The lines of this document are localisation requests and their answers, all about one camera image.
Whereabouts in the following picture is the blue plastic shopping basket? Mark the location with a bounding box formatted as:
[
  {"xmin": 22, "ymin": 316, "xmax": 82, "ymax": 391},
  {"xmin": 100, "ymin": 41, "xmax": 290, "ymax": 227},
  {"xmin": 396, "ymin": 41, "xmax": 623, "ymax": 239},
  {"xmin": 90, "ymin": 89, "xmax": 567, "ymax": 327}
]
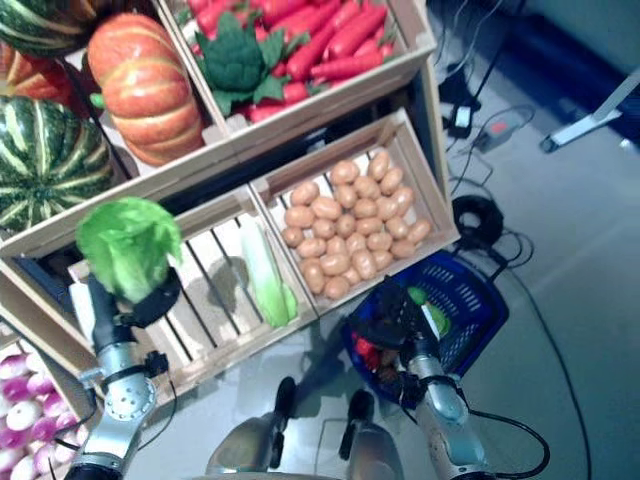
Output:
[{"xmin": 341, "ymin": 249, "xmax": 511, "ymax": 404}]

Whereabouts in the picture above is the wooden onion crate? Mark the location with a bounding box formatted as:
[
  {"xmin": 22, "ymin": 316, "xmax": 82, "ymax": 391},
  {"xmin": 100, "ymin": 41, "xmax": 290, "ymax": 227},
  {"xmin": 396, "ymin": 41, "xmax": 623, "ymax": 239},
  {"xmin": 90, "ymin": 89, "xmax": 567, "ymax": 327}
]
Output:
[{"xmin": 0, "ymin": 319, "xmax": 101, "ymax": 480}]

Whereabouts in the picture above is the orange ribbed pumpkin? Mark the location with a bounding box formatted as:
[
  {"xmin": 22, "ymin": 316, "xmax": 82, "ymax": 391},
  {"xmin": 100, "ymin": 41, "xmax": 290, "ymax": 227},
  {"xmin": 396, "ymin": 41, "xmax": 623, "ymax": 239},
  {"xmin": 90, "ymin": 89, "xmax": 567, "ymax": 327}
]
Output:
[
  {"xmin": 87, "ymin": 13, "xmax": 207, "ymax": 168},
  {"xmin": 0, "ymin": 43, "xmax": 76, "ymax": 109}
]

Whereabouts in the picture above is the grey power strip red switch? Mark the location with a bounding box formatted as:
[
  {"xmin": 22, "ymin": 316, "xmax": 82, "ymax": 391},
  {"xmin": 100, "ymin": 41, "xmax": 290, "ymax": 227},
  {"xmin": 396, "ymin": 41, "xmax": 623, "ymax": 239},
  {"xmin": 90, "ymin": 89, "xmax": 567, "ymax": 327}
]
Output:
[{"xmin": 472, "ymin": 117, "xmax": 524, "ymax": 153}]

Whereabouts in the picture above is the wooden potato crate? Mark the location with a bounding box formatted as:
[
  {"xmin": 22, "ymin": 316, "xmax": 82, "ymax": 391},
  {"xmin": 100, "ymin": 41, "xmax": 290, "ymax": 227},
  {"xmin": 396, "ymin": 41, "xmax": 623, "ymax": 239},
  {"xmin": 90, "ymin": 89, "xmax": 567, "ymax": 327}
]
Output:
[{"xmin": 248, "ymin": 107, "xmax": 462, "ymax": 320}]

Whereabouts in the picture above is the red bell pepper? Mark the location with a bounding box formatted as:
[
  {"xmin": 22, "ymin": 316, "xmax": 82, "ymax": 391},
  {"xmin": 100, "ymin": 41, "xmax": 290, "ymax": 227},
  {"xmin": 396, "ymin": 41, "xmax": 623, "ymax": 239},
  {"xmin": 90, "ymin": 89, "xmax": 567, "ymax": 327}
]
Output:
[{"xmin": 352, "ymin": 337, "xmax": 377, "ymax": 370}]

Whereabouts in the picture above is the wooden slatted cabbage crate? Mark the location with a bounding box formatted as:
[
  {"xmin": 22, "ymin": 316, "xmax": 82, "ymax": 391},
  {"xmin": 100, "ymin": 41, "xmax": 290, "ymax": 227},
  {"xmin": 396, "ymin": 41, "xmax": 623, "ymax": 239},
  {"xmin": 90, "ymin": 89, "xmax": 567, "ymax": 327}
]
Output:
[{"xmin": 67, "ymin": 192, "xmax": 321, "ymax": 394}]

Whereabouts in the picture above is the orange red plastic carrot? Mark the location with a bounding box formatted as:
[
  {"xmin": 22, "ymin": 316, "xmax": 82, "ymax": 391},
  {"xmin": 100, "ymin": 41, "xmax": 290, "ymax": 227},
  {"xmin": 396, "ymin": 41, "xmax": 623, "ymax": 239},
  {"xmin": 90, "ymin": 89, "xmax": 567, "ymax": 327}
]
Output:
[
  {"xmin": 287, "ymin": 22, "xmax": 336, "ymax": 81},
  {"xmin": 327, "ymin": 4, "xmax": 389, "ymax": 60},
  {"xmin": 309, "ymin": 52, "xmax": 384, "ymax": 81}
]

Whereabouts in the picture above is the brown round vegetable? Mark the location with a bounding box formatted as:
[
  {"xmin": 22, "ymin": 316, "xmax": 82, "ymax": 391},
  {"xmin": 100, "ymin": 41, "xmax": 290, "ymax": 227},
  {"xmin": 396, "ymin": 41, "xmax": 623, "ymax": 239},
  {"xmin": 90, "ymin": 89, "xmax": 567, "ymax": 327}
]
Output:
[{"xmin": 377, "ymin": 352, "xmax": 400, "ymax": 382}]

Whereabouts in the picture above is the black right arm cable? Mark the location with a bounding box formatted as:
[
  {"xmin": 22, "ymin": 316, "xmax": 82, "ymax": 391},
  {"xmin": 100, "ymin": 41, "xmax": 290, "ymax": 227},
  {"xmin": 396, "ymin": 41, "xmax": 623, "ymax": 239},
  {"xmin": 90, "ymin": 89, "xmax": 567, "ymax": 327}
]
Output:
[{"xmin": 462, "ymin": 409, "xmax": 551, "ymax": 476}]

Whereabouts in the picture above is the green striped pumpkin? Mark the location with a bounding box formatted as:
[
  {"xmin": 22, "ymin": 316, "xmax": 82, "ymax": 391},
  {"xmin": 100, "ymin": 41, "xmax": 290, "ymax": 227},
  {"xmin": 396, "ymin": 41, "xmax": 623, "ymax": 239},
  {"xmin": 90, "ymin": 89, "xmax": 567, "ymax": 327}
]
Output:
[
  {"xmin": 0, "ymin": 96, "xmax": 115, "ymax": 232},
  {"xmin": 0, "ymin": 0, "xmax": 99, "ymax": 59}
]

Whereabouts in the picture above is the white desk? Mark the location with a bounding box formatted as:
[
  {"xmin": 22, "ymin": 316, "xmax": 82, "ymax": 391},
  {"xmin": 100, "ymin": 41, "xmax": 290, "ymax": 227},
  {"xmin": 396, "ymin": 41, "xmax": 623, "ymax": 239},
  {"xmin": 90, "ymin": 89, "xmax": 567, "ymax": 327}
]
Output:
[{"xmin": 538, "ymin": 67, "xmax": 640, "ymax": 155}]

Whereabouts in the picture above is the black power adapter white label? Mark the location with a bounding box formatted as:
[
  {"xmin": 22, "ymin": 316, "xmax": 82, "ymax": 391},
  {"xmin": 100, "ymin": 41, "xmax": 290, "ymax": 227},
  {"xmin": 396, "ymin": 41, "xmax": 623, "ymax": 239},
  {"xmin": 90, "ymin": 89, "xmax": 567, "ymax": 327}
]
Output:
[{"xmin": 449, "ymin": 104, "xmax": 476, "ymax": 130}]

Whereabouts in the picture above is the black floor cable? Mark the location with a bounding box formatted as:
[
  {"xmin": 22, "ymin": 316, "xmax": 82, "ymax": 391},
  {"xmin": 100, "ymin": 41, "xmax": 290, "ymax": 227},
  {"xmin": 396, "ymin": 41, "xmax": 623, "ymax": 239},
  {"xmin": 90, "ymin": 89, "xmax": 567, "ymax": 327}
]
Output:
[{"xmin": 499, "ymin": 264, "xmax": 596, "ymax": 480}]

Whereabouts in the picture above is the dark green broccoli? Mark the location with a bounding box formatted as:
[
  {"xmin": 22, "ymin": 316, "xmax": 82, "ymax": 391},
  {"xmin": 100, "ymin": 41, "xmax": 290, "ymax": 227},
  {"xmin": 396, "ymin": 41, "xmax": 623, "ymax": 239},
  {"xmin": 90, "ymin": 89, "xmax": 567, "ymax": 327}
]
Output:
[{"xmin": 193, "ymin": 12, "xmax": 312, "ymax": 117}]

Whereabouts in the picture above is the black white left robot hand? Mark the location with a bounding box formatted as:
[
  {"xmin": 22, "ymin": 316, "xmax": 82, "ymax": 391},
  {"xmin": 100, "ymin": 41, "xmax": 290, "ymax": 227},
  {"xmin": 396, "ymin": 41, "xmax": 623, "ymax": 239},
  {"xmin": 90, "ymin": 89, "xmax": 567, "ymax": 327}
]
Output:
[{"xmin": 69, "ymin": 272, "xmax": 182, "ymax": 354}]

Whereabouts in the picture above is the purple white onion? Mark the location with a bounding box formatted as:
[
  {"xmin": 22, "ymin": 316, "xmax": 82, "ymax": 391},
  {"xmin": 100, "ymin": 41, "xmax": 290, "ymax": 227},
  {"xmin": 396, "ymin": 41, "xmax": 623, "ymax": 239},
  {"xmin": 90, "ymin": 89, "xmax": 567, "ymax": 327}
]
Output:
[
  {"xmin": 5, "ymin": 402, "xmax": 41, "ymax": 431},
  {"xmin": 0, "ymin": 353, "xmax": 31, "ymax": 381}
]

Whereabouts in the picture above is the wooden carrot crate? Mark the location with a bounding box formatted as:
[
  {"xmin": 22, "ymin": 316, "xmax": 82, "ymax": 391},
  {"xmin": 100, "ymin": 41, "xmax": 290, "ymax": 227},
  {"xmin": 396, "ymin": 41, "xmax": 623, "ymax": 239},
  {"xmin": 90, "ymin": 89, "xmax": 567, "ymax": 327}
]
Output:
[{"xmin": 157, "ymin": 0, "xmax": 439, "ymax": 136}]

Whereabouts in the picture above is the dark brown potato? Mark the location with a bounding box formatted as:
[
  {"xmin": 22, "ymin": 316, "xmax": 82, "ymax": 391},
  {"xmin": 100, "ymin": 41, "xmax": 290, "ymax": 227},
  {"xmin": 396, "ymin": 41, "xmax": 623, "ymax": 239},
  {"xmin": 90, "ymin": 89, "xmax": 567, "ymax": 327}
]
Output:
[{"xmin": 324, "ymin": 275, "xmax": 351, "ymax": 300}]

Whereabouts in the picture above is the black coiled cable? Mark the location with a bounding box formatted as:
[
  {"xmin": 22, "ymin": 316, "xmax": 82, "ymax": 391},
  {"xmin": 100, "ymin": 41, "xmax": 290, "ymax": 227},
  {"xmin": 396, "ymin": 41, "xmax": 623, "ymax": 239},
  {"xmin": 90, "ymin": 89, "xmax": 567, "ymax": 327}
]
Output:
[{"xmin": 452, "ymin": 194, "xmax": 505, "ymax": 250}]

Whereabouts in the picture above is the wooden display rack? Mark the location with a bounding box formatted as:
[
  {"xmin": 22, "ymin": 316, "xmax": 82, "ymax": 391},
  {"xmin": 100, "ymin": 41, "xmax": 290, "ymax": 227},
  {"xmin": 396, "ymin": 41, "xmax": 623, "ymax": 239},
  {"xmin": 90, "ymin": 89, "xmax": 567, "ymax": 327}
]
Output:
[{"xmin": 0, "ymin": 0, "xmax": 451, "ymax": 416}]

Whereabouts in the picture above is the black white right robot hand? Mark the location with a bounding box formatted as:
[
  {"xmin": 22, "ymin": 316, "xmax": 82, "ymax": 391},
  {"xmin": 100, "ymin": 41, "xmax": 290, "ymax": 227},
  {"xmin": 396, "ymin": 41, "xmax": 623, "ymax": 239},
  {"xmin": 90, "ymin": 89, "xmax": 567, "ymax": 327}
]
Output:
[{"xmin": 352, "ymin": 277, "xmax": 441, "ymax": 359}]

